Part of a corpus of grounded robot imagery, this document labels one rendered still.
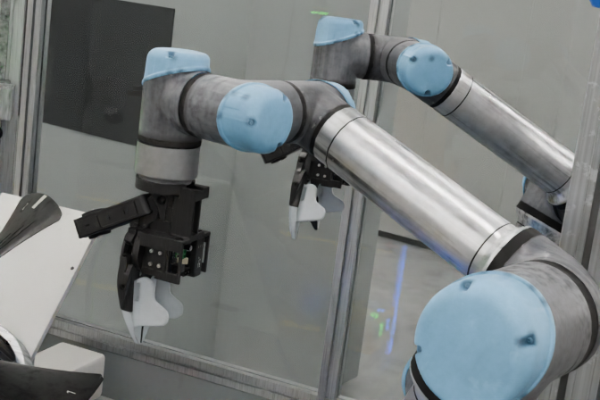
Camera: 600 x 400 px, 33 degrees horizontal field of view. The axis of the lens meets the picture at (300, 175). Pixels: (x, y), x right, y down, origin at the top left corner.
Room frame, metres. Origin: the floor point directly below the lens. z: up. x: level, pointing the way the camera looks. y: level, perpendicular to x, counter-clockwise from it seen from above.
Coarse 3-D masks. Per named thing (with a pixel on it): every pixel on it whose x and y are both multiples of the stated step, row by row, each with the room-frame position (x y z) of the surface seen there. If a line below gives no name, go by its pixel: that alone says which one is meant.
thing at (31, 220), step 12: (24, 204) 1.85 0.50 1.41; (48, 204) 1.76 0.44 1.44; (12, 216) 1.85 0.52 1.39; (24, 216) 1.78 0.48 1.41; (36, 216) 1.75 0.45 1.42; (48, 216) 1.72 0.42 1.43; (60, 216) 1.71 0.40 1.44; (12, 228) 1.77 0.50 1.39; (24, 228) 1.73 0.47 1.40; (36, 228) 1.71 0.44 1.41; (0, 240) 1.75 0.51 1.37; (12, 240) 1.71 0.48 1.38; (24, 240) 1.69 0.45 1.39; (0, 252) 1.70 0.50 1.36
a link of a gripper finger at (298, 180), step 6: (300, 162) 1.63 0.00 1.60; (300, 168) 1.63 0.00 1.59; (294, 174) 1.62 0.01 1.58; (300, 174) 1.62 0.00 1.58; (294, 180) 1.62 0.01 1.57; (300, 180) 1.61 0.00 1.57; (306, 180) 1.63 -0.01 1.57; (294, 186) 1.62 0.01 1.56; (300, 186) 1.62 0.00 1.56; (294, 192) 1.62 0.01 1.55; (300, 192) 1.62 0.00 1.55; (294, 198) 1.62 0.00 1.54; (294, 204) 1.62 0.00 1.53
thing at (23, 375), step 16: (0, 368) 1.62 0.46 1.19; (16, 368) 1.63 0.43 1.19; (32, 368) 1.64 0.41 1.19; (0, 384) 1.56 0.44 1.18; (16, 384) 1.57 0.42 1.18; (32, 384) 1.58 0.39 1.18; (48, 384) 1.59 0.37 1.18; (64, 384) 1.59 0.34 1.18; (80, 384) 1.60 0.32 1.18; (96, 384) 1.60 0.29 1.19
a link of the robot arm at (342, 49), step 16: (320, 32) 1.64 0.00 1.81; (336, 32) 1.62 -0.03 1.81; (352, 32) 1.63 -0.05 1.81; (320, 48) 1.63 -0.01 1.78; (336, 48) 1.62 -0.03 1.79; (352, 48) 1.63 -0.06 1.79; (368, 48) 1.64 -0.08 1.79; (320, 64) 1.63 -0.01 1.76; (336, 64) 1.62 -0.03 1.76; (352, 64) 1.63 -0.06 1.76; (368, 64) 1.63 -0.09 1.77; (336, 80) 1.62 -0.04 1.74; (352, 80) 1.64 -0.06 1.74
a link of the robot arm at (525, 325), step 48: (480, 288) 0.87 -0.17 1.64; (528, 288) 0.88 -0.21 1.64; (576, 288) 0.93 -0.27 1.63; (432, 336) 0.88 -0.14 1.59; (480, 336) 0.85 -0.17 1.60; (528, 336) 0.84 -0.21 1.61; (576, 336) 0.90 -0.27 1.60; (432, 384) 0.87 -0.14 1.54; (480, 384) 0.84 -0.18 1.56; (528, 384) 0.84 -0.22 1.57
